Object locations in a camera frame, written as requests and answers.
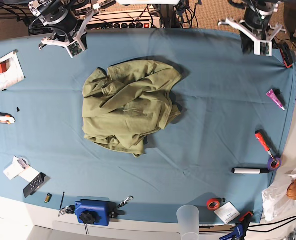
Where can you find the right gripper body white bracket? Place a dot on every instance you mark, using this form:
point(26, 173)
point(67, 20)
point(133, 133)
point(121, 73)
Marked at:
point(68, 33)

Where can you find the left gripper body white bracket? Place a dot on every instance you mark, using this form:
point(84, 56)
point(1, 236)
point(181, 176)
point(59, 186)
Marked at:
point(260, 47)

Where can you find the olive green t-shirt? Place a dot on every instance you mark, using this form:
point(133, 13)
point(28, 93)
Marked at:
point(127, 102)

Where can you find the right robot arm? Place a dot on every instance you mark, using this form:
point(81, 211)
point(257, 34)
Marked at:
point(48, 10)

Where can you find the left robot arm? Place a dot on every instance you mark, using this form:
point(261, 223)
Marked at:
point(254, 27)

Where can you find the black red corner clamp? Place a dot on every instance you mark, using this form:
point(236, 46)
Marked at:
point(286, 54)

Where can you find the purple glue tube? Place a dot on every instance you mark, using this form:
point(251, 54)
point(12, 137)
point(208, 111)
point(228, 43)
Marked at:
point(275, 99)

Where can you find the white power strip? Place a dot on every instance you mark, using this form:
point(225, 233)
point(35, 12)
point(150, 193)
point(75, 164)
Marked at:
point(137, 19)

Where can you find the small red box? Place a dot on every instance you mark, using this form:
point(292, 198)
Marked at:
point(3, 67)

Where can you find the orange white utility knife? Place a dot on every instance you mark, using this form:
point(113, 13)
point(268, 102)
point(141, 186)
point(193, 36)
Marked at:
point(6, 118)

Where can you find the purple tape roll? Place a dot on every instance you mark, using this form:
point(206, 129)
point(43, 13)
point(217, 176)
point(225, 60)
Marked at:
point(273, 163)

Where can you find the blue table cloth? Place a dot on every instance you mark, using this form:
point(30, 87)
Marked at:
point(222, 100)

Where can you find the black white marker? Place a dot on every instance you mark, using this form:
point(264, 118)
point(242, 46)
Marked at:
point(250, 171)

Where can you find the white card packet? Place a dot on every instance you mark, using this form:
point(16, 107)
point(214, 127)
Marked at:
point(20, 167)

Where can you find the black zip tie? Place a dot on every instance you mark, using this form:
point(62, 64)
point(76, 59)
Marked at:
point(61, 202)

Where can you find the black remote control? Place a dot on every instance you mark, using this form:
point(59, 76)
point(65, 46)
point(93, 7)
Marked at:
point(34, 185)

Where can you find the small green battery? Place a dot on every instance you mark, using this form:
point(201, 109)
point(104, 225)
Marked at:
point(48, 197)

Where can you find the white plastic bag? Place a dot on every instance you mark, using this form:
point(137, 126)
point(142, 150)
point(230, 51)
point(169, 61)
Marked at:
point(275, 200)

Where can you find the silver carabiner clip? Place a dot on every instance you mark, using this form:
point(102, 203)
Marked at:
point(125, 201)

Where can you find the red tape roll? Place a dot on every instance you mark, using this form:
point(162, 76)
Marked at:
point(213, 204)

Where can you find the white paper note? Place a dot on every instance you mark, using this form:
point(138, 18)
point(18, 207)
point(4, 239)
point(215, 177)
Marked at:
point(227, 213)

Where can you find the translucent plastic cup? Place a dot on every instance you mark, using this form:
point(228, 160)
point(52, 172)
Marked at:
point(188, 222)

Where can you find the blue orange bar clamp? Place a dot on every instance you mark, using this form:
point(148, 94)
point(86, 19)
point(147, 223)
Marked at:
point(239, 230)

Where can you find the red handled screwdriver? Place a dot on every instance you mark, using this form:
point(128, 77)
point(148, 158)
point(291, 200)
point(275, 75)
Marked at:
point(263, 143)

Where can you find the blue clamp mount block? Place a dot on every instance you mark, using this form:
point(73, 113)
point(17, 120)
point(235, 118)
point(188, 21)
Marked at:
point(92, 212)

